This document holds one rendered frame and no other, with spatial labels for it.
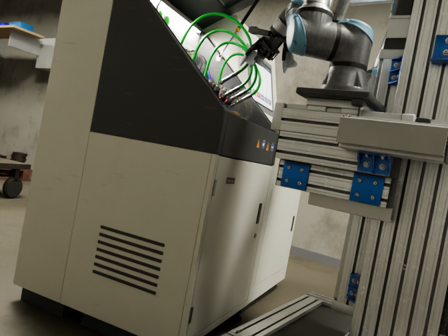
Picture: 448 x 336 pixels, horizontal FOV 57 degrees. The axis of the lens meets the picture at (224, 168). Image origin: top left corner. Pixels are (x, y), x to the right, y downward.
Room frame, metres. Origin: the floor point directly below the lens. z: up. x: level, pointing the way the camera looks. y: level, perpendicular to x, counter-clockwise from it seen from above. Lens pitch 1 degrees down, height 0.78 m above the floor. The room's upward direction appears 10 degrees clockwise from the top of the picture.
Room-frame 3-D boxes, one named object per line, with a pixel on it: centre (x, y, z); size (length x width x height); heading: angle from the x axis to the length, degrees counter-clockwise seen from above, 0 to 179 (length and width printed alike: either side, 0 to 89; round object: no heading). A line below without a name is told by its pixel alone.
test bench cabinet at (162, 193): (1.90, 0.16, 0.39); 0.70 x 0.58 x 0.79; 156
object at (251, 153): (1.79, -0.09, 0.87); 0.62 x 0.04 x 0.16; 156
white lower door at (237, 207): (1.78, -0.10, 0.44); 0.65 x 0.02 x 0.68; 156
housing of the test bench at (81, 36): (2.40, 0.41, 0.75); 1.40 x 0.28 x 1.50; 156
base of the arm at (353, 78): (1.32, -0.33, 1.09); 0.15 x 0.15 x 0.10
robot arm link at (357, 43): (1.32, -0.32, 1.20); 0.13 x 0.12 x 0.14; 95
